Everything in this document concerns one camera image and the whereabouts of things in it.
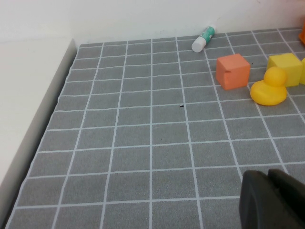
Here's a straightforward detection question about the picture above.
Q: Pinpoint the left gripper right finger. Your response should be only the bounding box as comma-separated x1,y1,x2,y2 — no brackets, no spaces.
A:
268,168,305,210

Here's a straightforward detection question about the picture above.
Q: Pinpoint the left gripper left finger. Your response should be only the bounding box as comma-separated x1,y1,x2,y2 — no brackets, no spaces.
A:
239,171,305,229

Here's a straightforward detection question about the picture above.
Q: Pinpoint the orange plastic cutlery crate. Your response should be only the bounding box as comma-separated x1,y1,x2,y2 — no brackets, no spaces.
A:
298,20,305,46

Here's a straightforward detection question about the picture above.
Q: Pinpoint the yellow rubber duck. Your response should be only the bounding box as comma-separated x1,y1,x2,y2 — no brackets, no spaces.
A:
250,66,288,106

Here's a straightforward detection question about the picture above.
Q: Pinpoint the yellow foam cube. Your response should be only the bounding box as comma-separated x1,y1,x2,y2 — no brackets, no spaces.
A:
266,52,303,88
299,57,305,85

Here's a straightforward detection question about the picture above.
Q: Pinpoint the orange foam cube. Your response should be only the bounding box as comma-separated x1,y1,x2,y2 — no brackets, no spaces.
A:
215,53,251,91

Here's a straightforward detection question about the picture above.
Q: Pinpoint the grey grid table mat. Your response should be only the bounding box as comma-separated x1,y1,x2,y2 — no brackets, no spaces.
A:
4,28,305,229

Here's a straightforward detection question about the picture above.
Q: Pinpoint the teal and white glue stick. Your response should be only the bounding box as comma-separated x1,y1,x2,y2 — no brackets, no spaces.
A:
191,25,216,53

